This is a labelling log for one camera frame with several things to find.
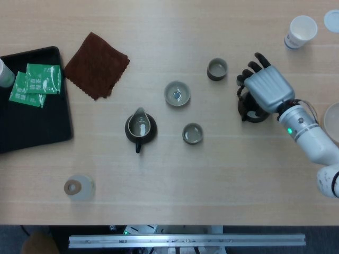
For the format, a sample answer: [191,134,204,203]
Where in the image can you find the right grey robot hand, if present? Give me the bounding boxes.
[236,52,296,114]

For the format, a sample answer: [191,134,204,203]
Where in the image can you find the black teapot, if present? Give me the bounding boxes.
[236,84,269,124]

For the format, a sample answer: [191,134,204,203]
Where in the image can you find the dark ceramic teacup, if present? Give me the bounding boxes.
[182,122,204,146]
[207,58,229,81]

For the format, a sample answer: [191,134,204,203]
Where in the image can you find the white paper cup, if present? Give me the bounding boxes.
[284,15,318,50]

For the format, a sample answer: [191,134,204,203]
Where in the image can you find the beige bowl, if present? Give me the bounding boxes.
[322,102,339,145]

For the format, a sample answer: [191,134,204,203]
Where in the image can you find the grey tea bowl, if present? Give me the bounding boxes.
[164,80,192,107]

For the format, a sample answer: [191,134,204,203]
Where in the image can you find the dark ceramic pitcher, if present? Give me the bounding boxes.
[124,107,158,154]

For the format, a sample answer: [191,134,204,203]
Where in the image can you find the brown cloth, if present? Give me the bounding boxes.
[64,32,131,102]

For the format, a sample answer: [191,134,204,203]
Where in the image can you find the frosted jar with wooden lid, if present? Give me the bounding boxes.
[63,174,96,202]

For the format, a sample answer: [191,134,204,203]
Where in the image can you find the green tea packet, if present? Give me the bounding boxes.
[25,63,62,95]
[8,71,47,108]

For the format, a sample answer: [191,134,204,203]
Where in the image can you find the black plastic tray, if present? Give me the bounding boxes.
[0,46,74,155]

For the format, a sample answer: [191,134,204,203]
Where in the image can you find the white frosted bottle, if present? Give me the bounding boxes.
[0,58,16,88]

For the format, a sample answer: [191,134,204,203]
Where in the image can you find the aluminium rail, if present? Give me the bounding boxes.
[68,233,306,249]

